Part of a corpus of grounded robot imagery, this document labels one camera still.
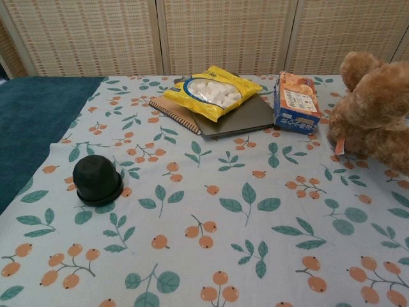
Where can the black dice cup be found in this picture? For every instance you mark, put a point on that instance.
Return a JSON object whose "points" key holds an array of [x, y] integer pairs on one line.
{"points": [[94, 174]]}

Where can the black round tray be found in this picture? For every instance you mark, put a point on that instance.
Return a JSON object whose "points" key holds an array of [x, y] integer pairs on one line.
{"points": [[105, 201]]}

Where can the brown spiral notebook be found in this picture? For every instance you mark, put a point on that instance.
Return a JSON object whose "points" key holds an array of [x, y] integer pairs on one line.
{"points": [[172, 110]]}

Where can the grey closed laptop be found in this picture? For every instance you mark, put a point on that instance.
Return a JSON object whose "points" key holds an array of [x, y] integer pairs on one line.
{"points": [[249, 113]]}

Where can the yellow marshmallow bag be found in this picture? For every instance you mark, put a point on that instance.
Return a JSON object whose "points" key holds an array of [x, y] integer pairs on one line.
{"points": [[209, 92]]}

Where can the floral fruit print tablecloth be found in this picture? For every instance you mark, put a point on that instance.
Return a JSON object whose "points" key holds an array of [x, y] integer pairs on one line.
{"points": [[204, 224]]}

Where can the blue orange biscuit box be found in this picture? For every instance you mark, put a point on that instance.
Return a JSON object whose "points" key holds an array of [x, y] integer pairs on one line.
{"points": [[297, 99]]}

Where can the woven bamboo folding screen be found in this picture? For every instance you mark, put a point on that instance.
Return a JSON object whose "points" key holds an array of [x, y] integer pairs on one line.
{"points": [[223, 35]]}

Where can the brown plush teddy bear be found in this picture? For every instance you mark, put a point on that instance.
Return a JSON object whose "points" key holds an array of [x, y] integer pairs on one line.
{"points": [[374, 115]]}

